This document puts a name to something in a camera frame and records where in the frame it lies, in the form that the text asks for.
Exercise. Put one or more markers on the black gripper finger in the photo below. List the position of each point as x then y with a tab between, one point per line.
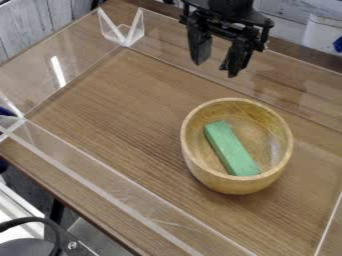
238	56
199	41

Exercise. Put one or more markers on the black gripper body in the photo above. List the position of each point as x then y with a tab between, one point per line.
230	19

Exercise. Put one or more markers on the green rectangular block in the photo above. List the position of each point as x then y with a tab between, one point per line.
230	150

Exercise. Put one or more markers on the brown wooden bowl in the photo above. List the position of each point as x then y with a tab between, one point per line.
263	133

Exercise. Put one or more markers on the blue object at right edge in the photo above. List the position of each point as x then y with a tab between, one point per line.
337	44

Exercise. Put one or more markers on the clear acrylic barrier walls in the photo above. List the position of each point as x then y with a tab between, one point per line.
100	94

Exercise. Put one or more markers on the black table leg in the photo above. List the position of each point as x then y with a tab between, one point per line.
56	211

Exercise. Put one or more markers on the grey metal base plate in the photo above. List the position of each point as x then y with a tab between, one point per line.
71	246

